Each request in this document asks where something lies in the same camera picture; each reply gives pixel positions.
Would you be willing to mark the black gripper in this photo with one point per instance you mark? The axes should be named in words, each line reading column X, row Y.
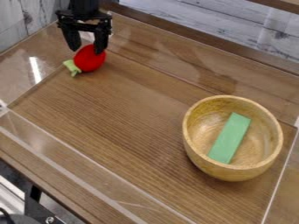
column 85, row 17

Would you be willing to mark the red plush fruit green stem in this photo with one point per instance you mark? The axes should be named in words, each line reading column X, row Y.
column 86, row 61

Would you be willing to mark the green rectangular block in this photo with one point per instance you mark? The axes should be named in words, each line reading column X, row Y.
column 230, row 138

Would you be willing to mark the wooden bowl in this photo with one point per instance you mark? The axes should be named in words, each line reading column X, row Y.
column 262, row 143

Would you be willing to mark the clear acrylic corner bracket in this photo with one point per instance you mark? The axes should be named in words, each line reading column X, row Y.
column 89, row 36

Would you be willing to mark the clear acrylic tray wall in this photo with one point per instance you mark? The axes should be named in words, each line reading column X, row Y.
column 93, row 191

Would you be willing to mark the black metal table frame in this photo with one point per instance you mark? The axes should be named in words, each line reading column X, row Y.
column 37, row 214

